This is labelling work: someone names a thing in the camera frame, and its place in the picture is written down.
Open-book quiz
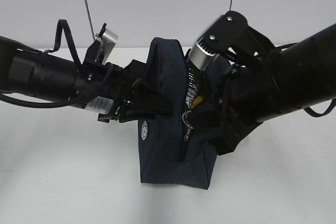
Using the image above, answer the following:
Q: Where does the dark blue lunch bag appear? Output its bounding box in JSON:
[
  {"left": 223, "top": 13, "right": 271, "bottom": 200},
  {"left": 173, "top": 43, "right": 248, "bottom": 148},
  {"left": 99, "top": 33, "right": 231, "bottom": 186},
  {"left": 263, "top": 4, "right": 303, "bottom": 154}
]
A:
[{"left": 138, "top": 37, "right": 217, "bottom": 189}]

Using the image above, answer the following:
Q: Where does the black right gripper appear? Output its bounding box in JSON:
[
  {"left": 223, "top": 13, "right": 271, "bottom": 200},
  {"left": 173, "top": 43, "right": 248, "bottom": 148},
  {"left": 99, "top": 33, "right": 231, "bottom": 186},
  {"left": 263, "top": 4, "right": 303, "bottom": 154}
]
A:
[{"left": 190, "top": 64, "right": 278, "bottom": 155}]

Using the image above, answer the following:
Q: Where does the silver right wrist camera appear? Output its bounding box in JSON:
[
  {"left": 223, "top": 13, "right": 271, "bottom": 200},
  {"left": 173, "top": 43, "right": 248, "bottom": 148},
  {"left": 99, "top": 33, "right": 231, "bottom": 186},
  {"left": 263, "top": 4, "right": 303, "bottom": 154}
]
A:
[{"left": 187, "top": 10, "right": 249, "bottom": 72}]

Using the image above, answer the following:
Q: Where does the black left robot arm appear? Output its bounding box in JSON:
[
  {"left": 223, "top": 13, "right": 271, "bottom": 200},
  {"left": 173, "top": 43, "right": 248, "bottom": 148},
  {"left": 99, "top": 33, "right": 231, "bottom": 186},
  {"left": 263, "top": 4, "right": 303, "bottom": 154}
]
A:
[{"left": 1, "top": 37, "right": 174, "bottom": 123}]

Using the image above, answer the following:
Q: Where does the dark blue right cable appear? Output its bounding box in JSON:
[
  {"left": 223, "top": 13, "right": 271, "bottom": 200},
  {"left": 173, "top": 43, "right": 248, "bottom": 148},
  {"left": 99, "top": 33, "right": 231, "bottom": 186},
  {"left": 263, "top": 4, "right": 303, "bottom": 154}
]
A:
[{"left": 303, "top": 98, "right": 336, "bottom": 119}]

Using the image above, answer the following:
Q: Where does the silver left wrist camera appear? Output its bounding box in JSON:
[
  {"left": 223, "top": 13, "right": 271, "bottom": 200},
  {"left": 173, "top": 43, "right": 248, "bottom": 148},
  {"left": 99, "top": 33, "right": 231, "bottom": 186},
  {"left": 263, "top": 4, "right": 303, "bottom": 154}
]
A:
[{"left": 95, "top": 23, "right": 119, "bottom": 65}]

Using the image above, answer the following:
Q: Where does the yellow toy fruit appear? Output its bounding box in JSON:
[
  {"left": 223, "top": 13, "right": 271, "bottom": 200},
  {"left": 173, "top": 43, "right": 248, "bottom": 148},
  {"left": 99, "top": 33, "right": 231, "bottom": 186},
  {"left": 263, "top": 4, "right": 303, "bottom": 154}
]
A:
[{"left": 190, "top": 95, "right": 204, "bottom": 109}]

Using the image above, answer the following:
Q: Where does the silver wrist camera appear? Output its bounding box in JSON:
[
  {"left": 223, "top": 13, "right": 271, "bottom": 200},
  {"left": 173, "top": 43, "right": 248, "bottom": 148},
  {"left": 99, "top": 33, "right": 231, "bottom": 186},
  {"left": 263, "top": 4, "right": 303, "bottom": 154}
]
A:
[
  {"left": 95, "top": 23, "right": 119, "bottom": 65},
  {"left": 187, "top": 10, "right": 249, "bottom": 72}
]

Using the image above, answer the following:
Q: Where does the dark blue left cable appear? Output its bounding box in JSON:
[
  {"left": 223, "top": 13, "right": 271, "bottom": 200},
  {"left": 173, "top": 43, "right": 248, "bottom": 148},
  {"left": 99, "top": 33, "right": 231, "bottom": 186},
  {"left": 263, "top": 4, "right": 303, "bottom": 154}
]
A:
[{"left": 43, "top": 18, "right": 82, "bottom": 66}]

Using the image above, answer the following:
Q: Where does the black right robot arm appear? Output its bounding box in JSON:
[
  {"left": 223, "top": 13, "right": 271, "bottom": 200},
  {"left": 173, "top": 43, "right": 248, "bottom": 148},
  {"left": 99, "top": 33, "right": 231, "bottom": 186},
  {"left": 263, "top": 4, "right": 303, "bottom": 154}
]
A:
[{"left": 186, "top": 25, "right": 335, "bottom": 155}]

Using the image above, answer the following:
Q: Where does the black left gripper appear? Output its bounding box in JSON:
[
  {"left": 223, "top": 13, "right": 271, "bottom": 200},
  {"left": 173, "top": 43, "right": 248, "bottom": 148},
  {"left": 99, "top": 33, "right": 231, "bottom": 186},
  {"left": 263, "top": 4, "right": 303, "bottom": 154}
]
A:
[{"left": 76, "top": 60, "right": 174, "bottom": 123}]

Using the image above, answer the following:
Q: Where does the dark blue cable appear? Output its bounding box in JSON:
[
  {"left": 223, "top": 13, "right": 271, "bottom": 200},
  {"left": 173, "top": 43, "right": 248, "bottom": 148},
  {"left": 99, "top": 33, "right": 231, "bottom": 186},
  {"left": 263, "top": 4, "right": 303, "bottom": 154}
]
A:
[
  {"left": 43, "top": 18, "right": 82, "bottom": 66},
  {"left": 303, "top": 98, "right": 336, "bottom": 119}
]

